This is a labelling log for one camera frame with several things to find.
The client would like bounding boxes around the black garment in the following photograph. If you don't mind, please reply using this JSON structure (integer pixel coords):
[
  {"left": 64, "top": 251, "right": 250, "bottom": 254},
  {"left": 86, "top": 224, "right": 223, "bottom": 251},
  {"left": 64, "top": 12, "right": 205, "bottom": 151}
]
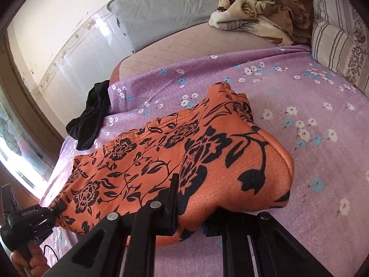
[{"left": 66, "top": 82, "right": 112, "bottom": 151}]

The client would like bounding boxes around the beige floral fleece blanket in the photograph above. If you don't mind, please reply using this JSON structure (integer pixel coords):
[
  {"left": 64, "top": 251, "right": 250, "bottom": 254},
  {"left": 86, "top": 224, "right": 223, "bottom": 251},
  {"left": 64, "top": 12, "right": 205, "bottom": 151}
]
[{"left": 209, "top": 0, "right": 312, "bottom": 46}]

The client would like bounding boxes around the grey pillow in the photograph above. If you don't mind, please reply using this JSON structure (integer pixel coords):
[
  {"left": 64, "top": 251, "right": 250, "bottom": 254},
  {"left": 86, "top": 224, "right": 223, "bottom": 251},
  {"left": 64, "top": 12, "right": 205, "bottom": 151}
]
[{"left": 108, "top": 0, "right": 220, "bottom": 54}]

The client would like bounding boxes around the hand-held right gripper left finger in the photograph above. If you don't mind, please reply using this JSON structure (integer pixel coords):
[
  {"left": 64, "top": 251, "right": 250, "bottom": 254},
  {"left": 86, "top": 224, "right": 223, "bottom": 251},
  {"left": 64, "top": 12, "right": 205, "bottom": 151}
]
[{"left": 43, "top": 173, "right": 180, "bottom": 277}]

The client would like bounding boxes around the purple floral bed sheet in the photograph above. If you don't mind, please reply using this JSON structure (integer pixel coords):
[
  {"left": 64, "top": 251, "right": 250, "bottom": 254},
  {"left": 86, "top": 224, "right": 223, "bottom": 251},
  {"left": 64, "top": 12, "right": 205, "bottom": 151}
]
[{"left": 39, "top": 45, "right": 369, "bottom": 277}]

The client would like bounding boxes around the orange black floral dress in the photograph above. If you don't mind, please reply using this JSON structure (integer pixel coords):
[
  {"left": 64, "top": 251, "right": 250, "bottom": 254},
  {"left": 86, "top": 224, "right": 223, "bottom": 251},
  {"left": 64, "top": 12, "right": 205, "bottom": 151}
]
[{"left": 48, "top": 81, "right": 295, "bottom": 247}]

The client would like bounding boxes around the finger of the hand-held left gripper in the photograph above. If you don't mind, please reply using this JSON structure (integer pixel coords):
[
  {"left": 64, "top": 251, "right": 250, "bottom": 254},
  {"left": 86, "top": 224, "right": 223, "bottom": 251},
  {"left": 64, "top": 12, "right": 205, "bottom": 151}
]
[{"left": 48, "top": 200, "right": 68, "bottom": 219}]

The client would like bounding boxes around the person's left hand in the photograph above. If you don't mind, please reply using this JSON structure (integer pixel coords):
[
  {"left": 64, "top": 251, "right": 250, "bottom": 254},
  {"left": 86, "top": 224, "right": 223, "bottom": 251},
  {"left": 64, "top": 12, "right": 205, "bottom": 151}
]
[{"left": 13, "top": 243, "right": 55, "bottom": 277}]

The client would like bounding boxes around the brown mattress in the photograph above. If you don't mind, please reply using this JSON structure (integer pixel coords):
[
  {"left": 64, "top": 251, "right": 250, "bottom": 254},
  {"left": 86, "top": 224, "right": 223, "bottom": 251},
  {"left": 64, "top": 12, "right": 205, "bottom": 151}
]
[{"left": 109, "top": 20, "right": 289, "bottom": 87}]

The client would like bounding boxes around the black cable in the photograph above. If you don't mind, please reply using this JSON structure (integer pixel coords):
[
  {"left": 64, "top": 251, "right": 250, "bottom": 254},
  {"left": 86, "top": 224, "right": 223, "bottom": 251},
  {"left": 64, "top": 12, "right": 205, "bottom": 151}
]
[{"left": 43, "top": 245, "right": 60, "bottom": 262}]

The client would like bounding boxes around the wooden door with stained glass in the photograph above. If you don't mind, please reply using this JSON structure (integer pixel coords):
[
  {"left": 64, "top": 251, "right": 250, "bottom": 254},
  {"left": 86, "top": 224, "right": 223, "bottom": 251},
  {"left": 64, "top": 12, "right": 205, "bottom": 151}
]
[{"left": 0, "top": 29, "right": 65, "bottom": 208}]

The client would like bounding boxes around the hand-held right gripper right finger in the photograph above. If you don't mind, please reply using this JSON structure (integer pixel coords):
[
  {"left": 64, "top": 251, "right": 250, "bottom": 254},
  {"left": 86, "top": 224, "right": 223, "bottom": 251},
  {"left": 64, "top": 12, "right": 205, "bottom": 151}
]
[{"left": 203, "top": 208, "right": 327, "bottom": 277}]

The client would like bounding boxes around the striped floral pillow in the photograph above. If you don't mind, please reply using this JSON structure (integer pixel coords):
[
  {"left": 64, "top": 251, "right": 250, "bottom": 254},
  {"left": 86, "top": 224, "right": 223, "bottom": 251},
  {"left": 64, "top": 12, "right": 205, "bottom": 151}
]
[{"left": 311, "top": 0, "right": 369, "bottom": 93}]

